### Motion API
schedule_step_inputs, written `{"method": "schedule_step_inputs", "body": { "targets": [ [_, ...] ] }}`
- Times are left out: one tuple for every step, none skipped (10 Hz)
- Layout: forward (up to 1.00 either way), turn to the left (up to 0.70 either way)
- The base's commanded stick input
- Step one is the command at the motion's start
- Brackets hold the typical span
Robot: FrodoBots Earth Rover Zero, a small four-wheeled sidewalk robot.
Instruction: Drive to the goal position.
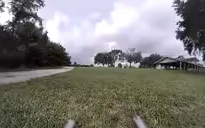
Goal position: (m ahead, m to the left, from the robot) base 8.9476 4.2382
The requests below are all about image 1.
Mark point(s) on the group of distant trees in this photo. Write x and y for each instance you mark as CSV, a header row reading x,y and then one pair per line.
x,y
106,58

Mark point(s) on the green grass field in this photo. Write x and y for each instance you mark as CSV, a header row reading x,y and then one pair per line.
x,y
116,96

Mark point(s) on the low building with porch roof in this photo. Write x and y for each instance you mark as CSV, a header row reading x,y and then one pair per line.
x,y
170,62

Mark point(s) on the robot's own part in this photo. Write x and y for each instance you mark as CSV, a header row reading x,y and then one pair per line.
x,y
139,122
70,125

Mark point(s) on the wood of dark trees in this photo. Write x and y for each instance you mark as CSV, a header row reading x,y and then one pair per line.
x,y
23,50

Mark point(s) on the grey paved path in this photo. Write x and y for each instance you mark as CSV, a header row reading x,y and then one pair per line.
x,y
20,76

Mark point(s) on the grass verge strip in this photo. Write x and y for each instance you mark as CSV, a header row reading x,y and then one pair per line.
x,y
6,70

